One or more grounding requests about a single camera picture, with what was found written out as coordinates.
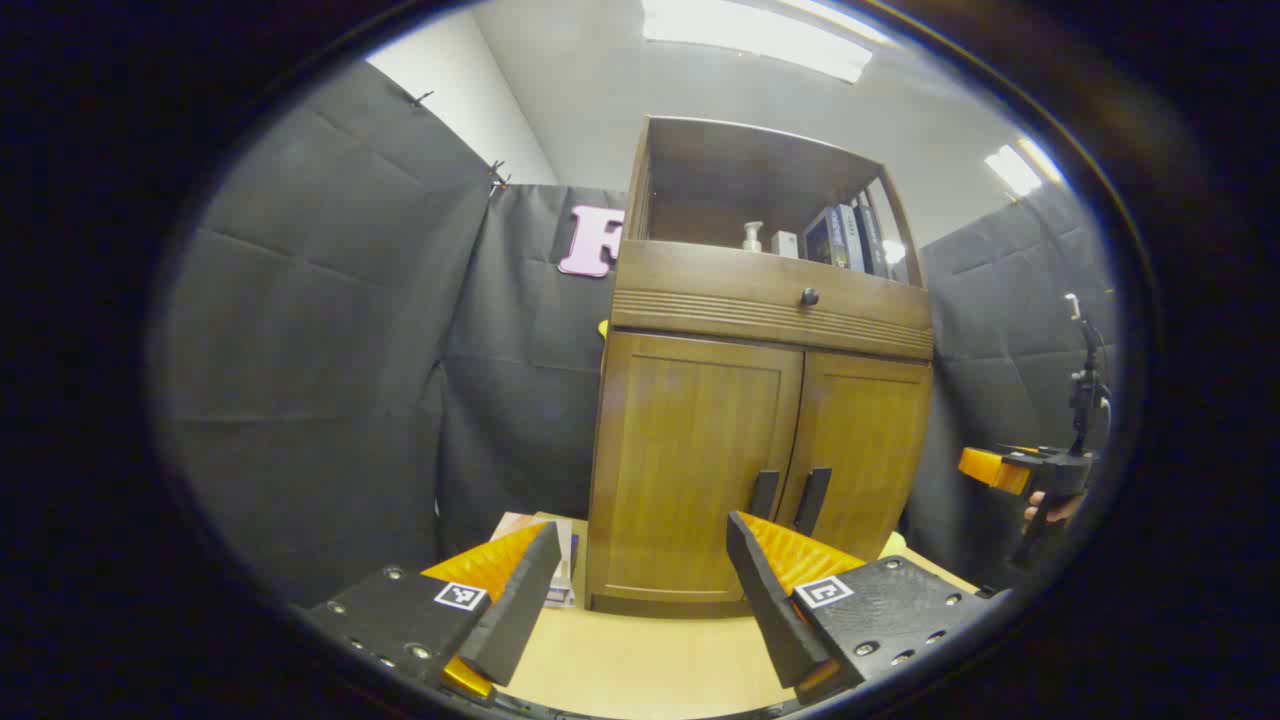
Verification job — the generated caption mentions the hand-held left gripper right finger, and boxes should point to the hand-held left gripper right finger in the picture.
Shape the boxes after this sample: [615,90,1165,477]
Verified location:
[726,510,1011,706]

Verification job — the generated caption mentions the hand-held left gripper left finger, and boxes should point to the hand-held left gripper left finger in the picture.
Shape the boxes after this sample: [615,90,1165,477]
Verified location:
[300,520,563,701]

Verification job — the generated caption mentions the wooden cabinet door black handle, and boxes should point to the wooden cabinet door black handle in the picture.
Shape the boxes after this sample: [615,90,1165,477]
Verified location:
[775,350,934,563]
[588,330,805,607]

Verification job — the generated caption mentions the wooden double-door shoe cabinet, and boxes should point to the wooden double-door shoe cabinet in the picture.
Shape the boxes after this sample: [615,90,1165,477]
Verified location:
[585,115,936,616]

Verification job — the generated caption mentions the small stack of books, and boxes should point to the small stack of books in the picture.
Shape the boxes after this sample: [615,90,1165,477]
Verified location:
[490,512,581,609]

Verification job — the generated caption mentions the dark grey book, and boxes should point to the dark grey book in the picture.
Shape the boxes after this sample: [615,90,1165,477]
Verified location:
[855,200,893,279]

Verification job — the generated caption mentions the light grey book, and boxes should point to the light grey book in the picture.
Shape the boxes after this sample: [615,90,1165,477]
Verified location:
[836,203,867,273]

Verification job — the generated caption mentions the dark blue book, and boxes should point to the dark blue book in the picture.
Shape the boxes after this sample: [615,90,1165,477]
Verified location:
[803,207,851,269]

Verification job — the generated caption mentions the small ceiling light panel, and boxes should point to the small ceiling light panel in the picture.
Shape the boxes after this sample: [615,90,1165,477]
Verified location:
[983,135,1066,198]

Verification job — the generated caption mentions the wooden drawer with black knob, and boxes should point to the wooden drawer with black knob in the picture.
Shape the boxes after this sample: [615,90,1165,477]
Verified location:
[610,238,936,361]

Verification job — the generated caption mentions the black backdrop cloth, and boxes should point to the black backdrop cloth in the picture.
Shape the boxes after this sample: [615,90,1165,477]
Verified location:
[155,60,1121,611]

